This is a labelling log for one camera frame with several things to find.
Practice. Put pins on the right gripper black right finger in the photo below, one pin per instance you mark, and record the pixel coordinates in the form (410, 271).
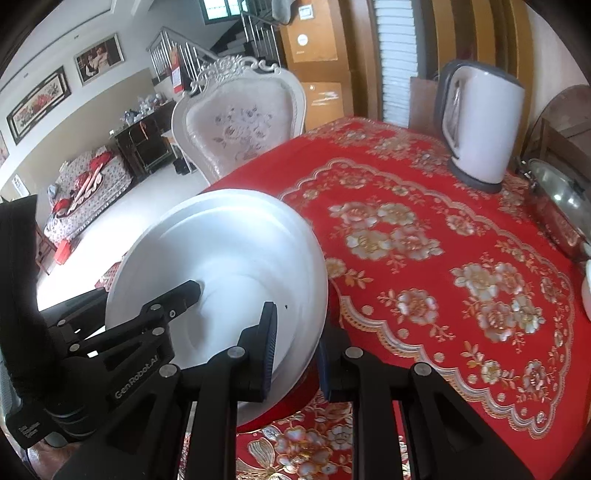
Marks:
(409, 411)

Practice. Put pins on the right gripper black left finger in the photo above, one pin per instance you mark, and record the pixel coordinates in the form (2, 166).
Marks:
(181, 423)

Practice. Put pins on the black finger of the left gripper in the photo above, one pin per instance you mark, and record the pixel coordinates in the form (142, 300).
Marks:
(159, 311)

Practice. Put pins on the white ceramic bowl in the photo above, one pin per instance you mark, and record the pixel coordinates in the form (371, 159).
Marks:
(244, 248)

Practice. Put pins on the red glass scalloped bowl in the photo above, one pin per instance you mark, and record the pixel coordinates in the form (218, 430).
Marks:
(294, 401)

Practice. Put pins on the cream plastic bowl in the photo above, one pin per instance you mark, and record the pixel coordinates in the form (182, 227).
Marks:
(586, 290)

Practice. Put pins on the floral sofa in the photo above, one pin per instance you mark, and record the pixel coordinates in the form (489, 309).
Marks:
(85, 187)

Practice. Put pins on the red floral tablecloth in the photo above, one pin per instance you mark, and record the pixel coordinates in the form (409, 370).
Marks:
(423, 268)

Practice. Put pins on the dark wooden cabinet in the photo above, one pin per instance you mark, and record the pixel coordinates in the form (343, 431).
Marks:
(143, 146)

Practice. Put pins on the white ornate chair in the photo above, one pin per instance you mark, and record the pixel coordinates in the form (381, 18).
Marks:
(238, 108)

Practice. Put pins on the framed floral painting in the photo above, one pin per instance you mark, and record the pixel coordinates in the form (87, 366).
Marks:
(41, 100)

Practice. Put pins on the framed portrait picture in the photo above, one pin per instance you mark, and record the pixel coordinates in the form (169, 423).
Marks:
(98, 59)

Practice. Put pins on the metal stair railing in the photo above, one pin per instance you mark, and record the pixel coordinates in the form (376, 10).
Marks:
(201, 31)

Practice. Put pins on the round wooden table top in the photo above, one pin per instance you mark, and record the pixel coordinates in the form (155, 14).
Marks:
(561, 134)

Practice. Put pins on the white electric kettle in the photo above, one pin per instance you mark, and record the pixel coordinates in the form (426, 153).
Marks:
(478, 110)

